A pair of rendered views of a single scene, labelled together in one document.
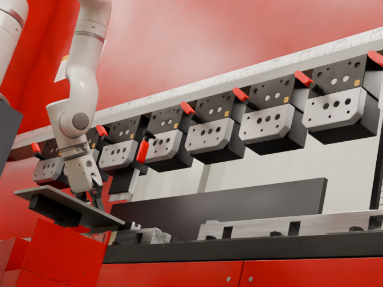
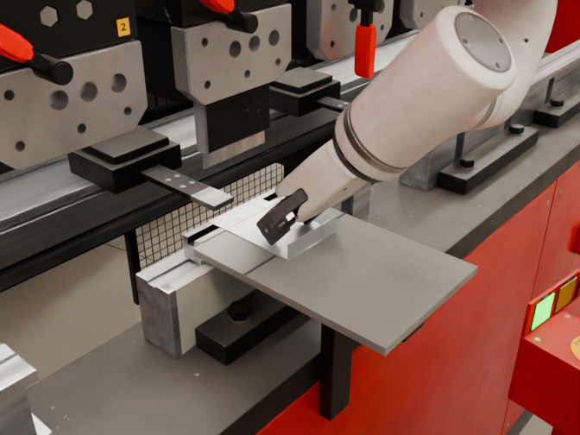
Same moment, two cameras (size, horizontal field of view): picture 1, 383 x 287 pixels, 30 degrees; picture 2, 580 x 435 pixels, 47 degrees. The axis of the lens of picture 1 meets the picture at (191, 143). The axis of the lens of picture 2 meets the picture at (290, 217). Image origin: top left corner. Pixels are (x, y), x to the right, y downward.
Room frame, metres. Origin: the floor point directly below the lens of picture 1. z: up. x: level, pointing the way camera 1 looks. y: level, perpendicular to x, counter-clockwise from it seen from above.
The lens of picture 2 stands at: (2.11, 0.89, 1.41)
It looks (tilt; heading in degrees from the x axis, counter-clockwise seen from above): 30 degrees down; 259
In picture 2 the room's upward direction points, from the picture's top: straight up
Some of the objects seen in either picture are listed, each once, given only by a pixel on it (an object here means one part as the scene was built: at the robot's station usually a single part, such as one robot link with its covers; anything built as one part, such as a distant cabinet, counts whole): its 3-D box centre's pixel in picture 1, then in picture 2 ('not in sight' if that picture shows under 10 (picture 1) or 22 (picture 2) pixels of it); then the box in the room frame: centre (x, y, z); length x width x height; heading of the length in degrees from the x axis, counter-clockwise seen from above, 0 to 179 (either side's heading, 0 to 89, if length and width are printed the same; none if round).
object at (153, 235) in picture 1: (114, 250); (268, 249); (1.99, 0.13, 0.92); 0.39 x 0.06 x 0.10; 38
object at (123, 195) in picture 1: (122, 185); (233, 117); (2.03, 0.17, 1.13); 0.10 x 0.02 x 0.10; 38
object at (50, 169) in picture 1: (58, 162); not in sight; (2.37, 0.43, 1.26); 0.15 x 0.09 x 0.17; 38
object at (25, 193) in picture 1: (69, 208); (332, 261); (1.94, 0.28, 1.00); 0.26 x 0.18 x 0.01; 128
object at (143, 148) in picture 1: (145, 147); (362, 36); (1.87, 0.12, 1.20); 0.04 x 0.02 x 0.10; 128
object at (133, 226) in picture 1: (114, 230); (250, 217); (2.01, 0.15, 0.98); 0.20 x 0.03 x 0.03; 38
